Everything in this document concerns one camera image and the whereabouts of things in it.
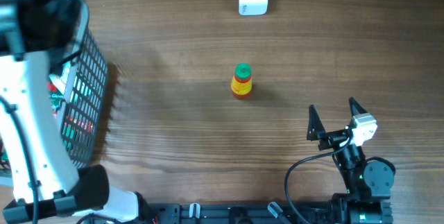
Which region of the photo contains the green 3M gloves packet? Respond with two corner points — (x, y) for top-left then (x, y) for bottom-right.
(48, 62), (76, 119)

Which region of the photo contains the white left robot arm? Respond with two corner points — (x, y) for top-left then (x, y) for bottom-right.
(1, 0), (144, 223)

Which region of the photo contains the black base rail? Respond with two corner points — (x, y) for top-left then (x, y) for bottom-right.
(148, 202), (350, 224)

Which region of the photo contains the red chilli sauce bottle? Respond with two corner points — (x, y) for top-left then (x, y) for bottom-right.
(230, 63), (253, 99)

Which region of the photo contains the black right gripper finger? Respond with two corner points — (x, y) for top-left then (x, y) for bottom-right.
(349, 97), (367, 117)
(307, 105), (326, 141)

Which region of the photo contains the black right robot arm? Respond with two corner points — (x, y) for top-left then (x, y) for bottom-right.
(307, 98), (395, 224)

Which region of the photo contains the grey plastic shopping basket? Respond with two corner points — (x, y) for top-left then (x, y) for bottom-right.
(56, 0), (108, 168)

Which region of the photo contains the black camera cable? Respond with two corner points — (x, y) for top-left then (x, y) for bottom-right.
(284, 135), (353, 224)

